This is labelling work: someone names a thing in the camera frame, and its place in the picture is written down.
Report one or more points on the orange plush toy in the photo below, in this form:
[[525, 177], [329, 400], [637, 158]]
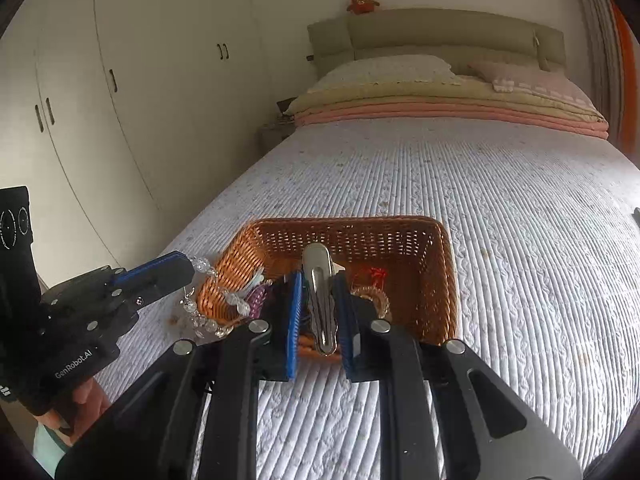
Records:
[[358, 7]]

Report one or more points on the white quilted bedspread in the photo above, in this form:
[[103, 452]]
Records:
[[540, 222]]

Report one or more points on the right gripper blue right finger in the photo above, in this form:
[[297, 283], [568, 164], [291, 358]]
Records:
[[362, 350]]

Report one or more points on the white dotted pillow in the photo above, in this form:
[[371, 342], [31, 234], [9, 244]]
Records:
[[392, 69]]

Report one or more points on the beige padded headboard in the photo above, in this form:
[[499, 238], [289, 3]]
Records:
[[458, 37]]

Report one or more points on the pink pillow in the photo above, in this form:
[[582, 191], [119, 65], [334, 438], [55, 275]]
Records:
[[509, 78]]

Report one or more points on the white wardrobe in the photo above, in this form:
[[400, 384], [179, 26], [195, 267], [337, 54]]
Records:
[[124, 119]]

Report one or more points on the striped orange curtain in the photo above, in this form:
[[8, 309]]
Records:
[[612, 28]]

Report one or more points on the teal sleeve cuff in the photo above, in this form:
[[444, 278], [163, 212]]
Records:
[[48, 449]]

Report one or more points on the folded pink and yellow blankets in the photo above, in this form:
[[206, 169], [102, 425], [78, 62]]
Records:
[[471, 99]]

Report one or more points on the person's left hand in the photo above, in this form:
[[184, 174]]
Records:
[[87, 404]]

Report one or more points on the silver metal hair clip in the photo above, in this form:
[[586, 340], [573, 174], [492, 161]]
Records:
[[318, 273]]

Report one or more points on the light blue plastic hair clip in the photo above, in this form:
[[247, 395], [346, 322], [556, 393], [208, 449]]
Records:
[[257, 279]]

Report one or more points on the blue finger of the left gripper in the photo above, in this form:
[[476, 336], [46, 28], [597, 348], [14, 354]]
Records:
[[153, 280]]

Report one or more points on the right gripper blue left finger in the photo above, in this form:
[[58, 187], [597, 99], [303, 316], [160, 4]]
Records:
[[283, 310]]

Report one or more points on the small bedside table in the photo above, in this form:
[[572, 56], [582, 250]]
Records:
[[279, 129]]

